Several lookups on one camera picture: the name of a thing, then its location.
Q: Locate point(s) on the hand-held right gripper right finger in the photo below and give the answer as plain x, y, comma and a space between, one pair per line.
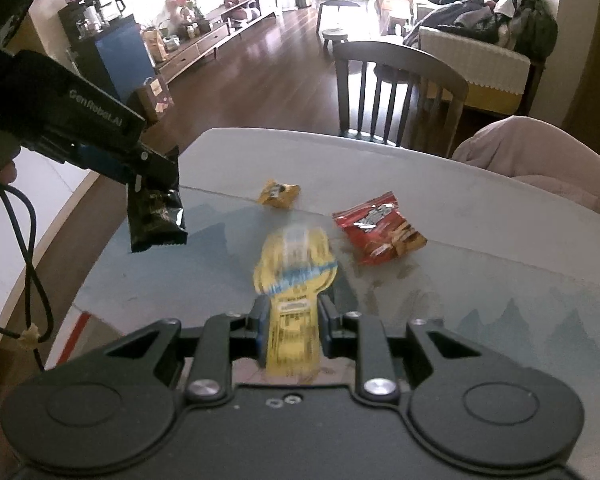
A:
328, 327

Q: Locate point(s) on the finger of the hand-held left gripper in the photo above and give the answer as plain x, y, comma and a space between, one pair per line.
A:
100, 161
155, 165

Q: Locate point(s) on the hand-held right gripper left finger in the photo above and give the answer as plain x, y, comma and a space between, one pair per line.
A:
257, 330

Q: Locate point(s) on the black snack packet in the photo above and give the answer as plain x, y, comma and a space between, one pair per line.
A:
157, 220

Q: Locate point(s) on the yellow packet with blue band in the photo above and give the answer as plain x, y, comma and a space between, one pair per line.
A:
292, 280

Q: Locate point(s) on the white cabinet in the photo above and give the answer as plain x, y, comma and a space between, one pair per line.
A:
55, 200

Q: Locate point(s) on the red snack packet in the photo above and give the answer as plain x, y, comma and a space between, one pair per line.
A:
380, 230

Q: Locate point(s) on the small yellow snack packet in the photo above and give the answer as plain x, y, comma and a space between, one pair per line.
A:
278, 194

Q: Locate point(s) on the low wooden media console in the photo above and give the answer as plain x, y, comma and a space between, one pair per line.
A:
215, 35

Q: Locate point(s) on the small wooden stool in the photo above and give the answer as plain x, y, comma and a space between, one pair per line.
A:
336, 36

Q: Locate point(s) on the dark wooden chair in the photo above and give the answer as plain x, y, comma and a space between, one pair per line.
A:
395, 60

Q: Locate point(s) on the pink covered chair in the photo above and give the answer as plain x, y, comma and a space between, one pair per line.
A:
540, 155

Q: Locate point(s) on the sofa with cream cover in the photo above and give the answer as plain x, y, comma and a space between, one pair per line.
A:
475, 62

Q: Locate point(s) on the pile of clothes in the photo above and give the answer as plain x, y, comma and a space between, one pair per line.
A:
485, 15

